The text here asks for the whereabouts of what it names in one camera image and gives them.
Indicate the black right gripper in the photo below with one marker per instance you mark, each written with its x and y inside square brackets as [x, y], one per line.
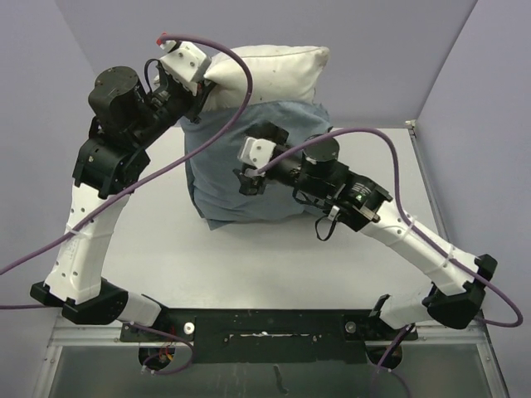
[250, 184]

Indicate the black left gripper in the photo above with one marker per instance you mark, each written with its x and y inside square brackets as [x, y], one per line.
[194, 102]

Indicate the cream white pillow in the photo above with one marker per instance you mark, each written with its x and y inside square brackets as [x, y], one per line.
[279, 73]

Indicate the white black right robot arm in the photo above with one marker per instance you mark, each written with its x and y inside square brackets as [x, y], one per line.
[318, 179]

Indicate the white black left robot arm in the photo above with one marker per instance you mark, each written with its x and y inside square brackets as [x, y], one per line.
[127, 121]

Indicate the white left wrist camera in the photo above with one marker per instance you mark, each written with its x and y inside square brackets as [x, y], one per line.
[185, 62]

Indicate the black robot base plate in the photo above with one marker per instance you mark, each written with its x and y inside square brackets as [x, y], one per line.
[178, 338]

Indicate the aluminium frame rail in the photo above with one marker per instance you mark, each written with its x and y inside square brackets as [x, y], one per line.
[316, 178]

